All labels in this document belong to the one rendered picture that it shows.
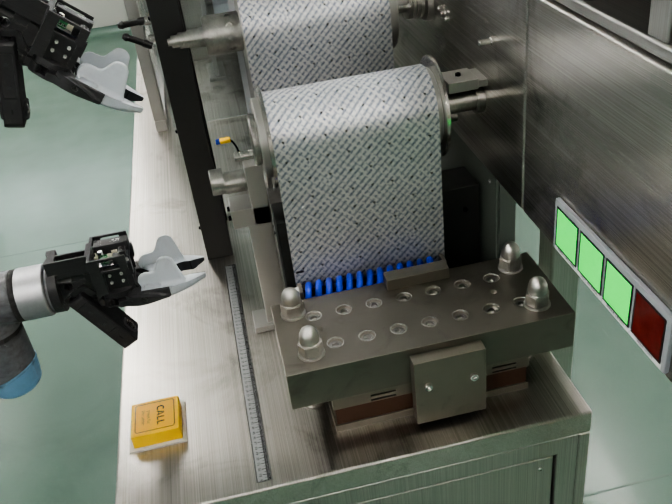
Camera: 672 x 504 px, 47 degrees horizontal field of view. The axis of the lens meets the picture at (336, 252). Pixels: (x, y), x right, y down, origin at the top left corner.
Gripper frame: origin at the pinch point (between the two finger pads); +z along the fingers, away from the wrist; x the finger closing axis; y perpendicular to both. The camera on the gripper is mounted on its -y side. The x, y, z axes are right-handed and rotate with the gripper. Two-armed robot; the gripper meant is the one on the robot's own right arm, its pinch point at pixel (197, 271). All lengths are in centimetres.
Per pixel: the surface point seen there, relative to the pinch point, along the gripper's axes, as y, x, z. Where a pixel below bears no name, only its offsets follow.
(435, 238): -2.6, -0.1, 36.1
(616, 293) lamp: 9, -36, 45
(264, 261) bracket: -5.6, 7.9, 10.1
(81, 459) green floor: -109, 81, -54
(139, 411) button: -16.5, -8.3, -12.3
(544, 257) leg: -23, 16, 62
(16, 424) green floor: -109, 103, -76
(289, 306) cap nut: -3.6, -8.1, 12.0
